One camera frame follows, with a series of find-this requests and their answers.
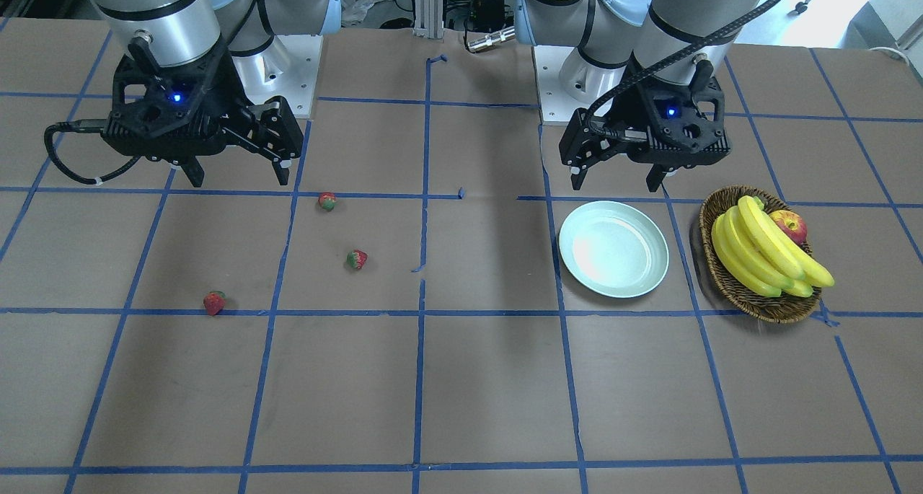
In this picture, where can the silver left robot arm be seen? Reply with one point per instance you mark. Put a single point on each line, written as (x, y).
(642, 76)

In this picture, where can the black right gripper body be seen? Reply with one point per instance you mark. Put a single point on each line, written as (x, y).
(225, 99)

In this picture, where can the silver metal connector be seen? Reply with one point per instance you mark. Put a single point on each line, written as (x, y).
(490, 40)

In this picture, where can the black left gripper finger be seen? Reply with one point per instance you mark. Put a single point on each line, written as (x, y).
(655, 177)
(580, 149)

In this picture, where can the brown wicker basket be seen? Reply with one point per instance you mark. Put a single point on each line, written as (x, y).
(713, 277)

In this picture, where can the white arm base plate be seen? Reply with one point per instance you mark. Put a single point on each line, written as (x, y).
(556, 102)
(289, 67)

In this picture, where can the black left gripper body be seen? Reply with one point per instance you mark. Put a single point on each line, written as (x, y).
(621, 103)

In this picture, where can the aluminium frame post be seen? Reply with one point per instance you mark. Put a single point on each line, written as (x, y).
(428, 20)

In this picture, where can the red apple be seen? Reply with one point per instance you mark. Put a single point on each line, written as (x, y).
(792, 224)

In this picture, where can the black power box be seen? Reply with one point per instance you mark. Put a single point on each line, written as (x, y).
(487, 15)

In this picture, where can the strawberry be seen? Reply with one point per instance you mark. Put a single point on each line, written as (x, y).
(356, 259)
(213, 302)
(327, 201)

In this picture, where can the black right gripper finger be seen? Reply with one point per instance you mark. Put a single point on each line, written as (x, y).
(277, 135)
(194, 172)

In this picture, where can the light green plate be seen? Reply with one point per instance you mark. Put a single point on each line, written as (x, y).
(613, 249)

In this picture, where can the yellow banana bunch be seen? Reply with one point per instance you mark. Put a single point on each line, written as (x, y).
(761, 257)

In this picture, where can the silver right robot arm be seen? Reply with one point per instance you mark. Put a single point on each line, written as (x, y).
(183, 30)

